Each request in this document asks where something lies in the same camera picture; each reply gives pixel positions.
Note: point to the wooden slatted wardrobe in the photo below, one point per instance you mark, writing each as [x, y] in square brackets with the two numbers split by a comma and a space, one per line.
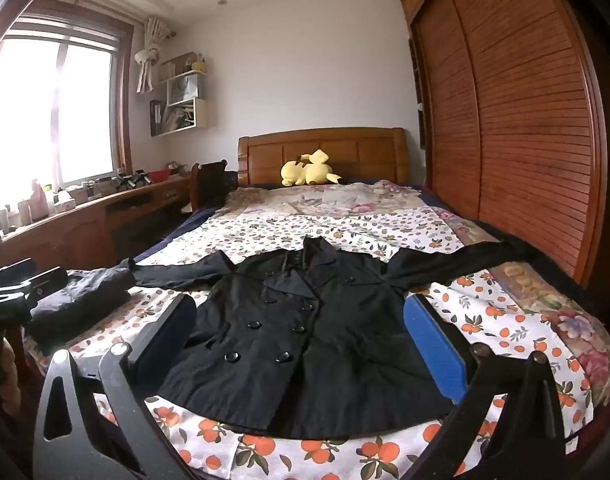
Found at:
[510, 110]

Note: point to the long wooden desk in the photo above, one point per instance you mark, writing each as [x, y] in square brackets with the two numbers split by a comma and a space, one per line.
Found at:
[75, 230]

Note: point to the black binders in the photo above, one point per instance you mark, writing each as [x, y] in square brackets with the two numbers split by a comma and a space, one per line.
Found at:
[155, 117]

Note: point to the small white wall shelf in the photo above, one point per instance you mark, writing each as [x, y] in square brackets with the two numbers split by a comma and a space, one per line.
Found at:
[185, 89]

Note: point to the black double-breasted coat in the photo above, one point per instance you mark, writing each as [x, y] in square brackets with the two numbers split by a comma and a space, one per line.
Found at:
[310, 350]

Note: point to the white plastic bottle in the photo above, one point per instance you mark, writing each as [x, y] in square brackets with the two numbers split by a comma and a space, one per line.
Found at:
[39, 202]

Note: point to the orange fruit print bed sheet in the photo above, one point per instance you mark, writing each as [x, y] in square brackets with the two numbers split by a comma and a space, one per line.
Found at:
[500, 330]

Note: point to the navy bed cover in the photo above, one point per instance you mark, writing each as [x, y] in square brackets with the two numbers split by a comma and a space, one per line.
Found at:
[185, 232]

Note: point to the folded dark grey garment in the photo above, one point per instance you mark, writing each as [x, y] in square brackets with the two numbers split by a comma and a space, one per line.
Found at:
[80, 305]

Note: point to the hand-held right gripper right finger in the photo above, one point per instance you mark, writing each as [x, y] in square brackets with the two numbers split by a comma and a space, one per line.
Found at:
[435, 345]

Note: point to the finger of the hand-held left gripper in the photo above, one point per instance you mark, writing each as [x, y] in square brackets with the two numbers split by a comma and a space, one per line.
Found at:
[10, 272]
[47, 282]

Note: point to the dark wooden chair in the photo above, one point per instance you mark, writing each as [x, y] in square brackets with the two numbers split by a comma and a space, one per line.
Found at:
[207, 185]

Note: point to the white hanging doll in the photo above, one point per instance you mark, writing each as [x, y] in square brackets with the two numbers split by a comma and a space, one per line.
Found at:
[149, 55]

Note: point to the black desk gadgets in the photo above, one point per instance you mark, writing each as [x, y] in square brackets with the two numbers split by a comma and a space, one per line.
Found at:
[132, 180]

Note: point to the window with brown frame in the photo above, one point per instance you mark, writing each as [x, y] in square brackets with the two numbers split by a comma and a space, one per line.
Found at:
[55, 110]

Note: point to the yellow plush toy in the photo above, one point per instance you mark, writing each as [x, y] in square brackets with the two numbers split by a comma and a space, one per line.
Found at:
[307, 170]

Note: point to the floral quilt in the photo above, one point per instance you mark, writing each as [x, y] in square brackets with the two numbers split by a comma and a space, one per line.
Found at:
[335, 200]

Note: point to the person's left hand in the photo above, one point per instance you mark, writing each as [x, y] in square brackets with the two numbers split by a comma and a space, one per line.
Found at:
[10, 375]

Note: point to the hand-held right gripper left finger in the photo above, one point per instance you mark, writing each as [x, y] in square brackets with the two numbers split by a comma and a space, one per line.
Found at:
[177, 332]

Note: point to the large white wall shelf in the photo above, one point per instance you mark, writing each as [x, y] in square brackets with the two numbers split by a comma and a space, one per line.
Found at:
[185, 117]

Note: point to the wooden bed headboard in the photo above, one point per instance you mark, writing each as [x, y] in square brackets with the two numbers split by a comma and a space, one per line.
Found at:
[365, 155]

